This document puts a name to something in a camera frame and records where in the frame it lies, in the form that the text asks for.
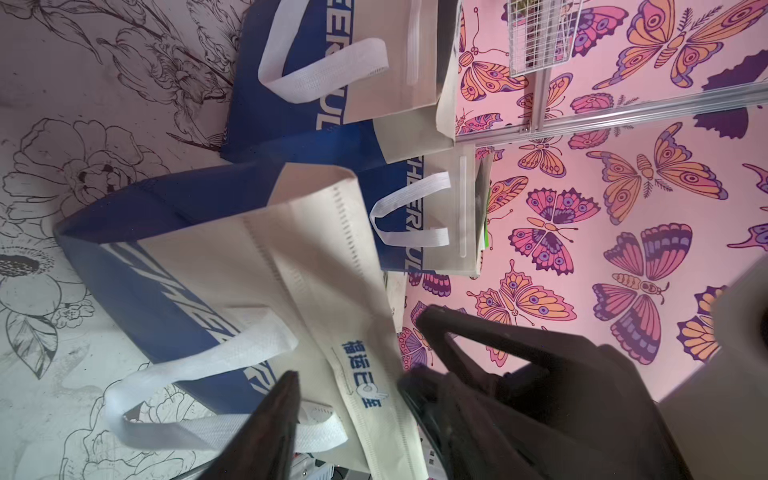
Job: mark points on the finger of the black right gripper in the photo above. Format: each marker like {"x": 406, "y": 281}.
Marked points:
{"x": 510, "y": 348}

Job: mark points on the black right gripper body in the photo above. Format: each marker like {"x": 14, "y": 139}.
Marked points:
{"x": 582, "y": 412}

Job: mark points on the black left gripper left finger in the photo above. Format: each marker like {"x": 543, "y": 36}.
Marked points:
{"x": 264, "y": 447}

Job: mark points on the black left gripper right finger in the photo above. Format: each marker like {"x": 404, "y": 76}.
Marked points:
{"x": 467, "y": 443}

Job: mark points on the blue white takeout bag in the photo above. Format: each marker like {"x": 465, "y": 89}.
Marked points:
{"x": 428, "y": 213}

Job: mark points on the green white takeout bag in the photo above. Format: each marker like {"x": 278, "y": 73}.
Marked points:
{"x": 485, "y": 239}

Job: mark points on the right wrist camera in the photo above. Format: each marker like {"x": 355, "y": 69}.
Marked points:
{"x": 718, "y": 416}

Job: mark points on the white wire basket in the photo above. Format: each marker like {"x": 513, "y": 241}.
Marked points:
{"x": 541, "y": 33}

